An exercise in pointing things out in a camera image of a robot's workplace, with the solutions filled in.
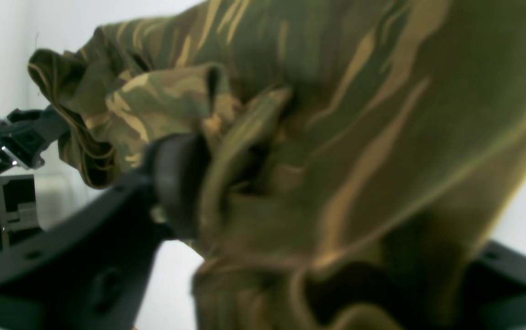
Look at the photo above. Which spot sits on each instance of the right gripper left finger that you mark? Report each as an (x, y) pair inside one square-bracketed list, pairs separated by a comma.
[(91, 272)]

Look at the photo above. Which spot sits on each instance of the camouflage T-shirt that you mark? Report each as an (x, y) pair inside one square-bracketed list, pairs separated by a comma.
[(362, 150)]

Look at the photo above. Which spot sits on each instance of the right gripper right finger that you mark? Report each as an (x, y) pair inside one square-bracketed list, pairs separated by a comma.
[(496, 290)]

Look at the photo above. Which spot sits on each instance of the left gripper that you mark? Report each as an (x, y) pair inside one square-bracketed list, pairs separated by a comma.
[(24, 135)]

